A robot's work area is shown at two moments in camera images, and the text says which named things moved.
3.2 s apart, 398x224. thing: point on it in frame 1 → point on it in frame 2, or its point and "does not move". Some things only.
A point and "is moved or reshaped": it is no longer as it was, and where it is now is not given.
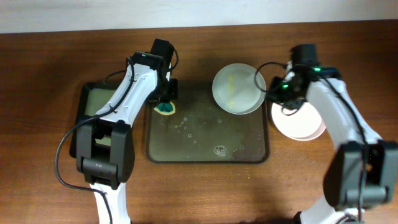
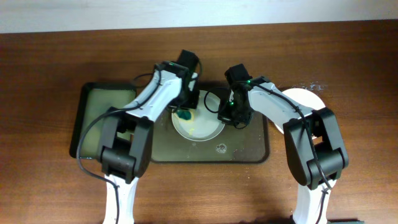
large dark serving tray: x=199 y=131 does not move
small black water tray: x=89 y=98 does not move
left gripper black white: x=155 y=98 → x=194 y=102
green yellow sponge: x=166 y=108 is moved or reshaped
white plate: x=234 y=89 is moved or reshaped
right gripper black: x=274 y=95 → x=226 y=119
